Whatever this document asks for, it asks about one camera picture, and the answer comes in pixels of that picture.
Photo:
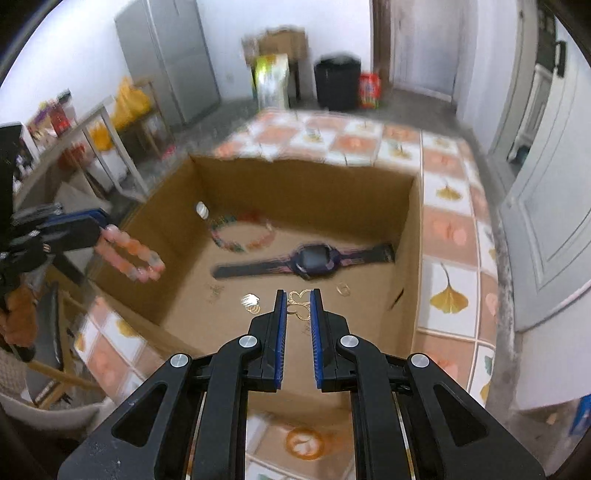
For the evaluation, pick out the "grey refrigerator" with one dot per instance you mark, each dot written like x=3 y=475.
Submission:
x=171 y=55

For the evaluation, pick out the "blue packet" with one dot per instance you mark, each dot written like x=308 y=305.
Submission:
x=579 y=415

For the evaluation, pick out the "black bin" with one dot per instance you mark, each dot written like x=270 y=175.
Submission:
x=337 y=83

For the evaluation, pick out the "wooden shelf rack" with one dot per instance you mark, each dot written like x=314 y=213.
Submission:
x=108 y=120

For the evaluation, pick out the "white panelled door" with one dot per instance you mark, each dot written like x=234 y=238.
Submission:
x=549 y=207

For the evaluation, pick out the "red bag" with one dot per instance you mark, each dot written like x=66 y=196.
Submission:
x=370 y=90

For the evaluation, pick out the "person's left hand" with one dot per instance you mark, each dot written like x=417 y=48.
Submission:
x=21 y=318

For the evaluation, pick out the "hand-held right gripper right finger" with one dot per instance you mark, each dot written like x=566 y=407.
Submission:
x=316 y=341

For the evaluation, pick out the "door with brown frame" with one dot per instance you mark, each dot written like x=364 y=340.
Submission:
x=425 y=46

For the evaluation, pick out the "beige cushion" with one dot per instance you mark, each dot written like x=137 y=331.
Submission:
x=46 y=415

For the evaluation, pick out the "worn cardboard carton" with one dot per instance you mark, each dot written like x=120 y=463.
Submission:
x=284 y=44

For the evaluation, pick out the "wooden chair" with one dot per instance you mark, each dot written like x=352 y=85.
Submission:
x=53 y=323

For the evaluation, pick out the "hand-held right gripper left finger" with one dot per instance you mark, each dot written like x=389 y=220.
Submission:
x=279 y=341

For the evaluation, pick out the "black wall bracket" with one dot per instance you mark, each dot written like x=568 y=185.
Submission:
x=560 y=57

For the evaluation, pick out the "red packet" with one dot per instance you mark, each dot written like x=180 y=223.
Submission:
x=59 y=117

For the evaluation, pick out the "small yellow plastic bag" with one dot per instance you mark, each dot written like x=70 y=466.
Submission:
x=102 y=137

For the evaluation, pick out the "cardboard box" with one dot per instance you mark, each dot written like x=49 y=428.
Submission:
x=323 y=207

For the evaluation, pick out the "purple smartwatch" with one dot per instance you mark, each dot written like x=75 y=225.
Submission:
x=314 y=261

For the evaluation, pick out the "yellow green rice sack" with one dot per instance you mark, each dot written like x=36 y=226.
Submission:
x=272 y=83

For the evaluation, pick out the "large yellow plastic bag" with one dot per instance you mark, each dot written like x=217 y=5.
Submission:
x=131 y=104

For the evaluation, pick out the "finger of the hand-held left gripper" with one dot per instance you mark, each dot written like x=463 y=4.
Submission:
x=83 y=216
x=69 y=237

